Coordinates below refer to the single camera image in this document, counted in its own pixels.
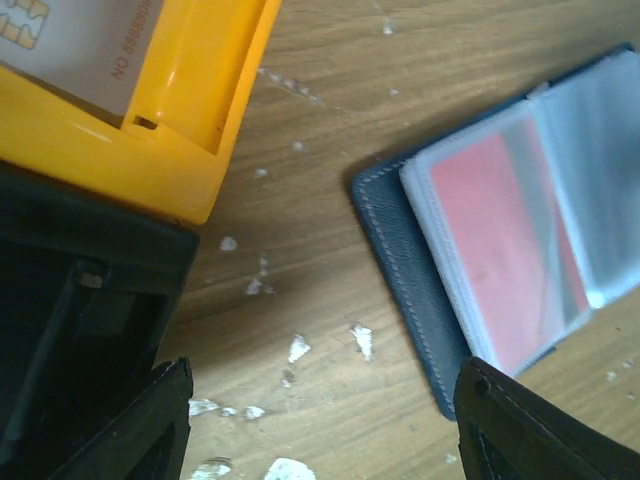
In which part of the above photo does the black bin with red cards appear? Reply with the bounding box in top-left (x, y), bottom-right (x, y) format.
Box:
top-left (1, 165), bottom-right (199, 479)

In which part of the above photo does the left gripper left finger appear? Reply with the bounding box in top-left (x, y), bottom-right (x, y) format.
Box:
top-left (47, 358), bottom-right (193, 479)

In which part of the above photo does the navy blue card holder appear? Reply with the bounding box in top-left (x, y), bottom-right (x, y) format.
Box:
top-left (351, 44), bottom-right (639, 419)

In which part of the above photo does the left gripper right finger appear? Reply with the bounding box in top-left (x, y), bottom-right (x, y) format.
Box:
top-left (454, 357), bottom-right (639, 479)

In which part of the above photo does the orange bin with cards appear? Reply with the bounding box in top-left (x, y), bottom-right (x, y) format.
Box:
top-left (1, 1), bottom-right (280, 225)

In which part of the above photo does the white vip card stack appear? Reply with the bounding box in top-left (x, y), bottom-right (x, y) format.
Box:
top-left (1, 0), bottom-right (164, 117)

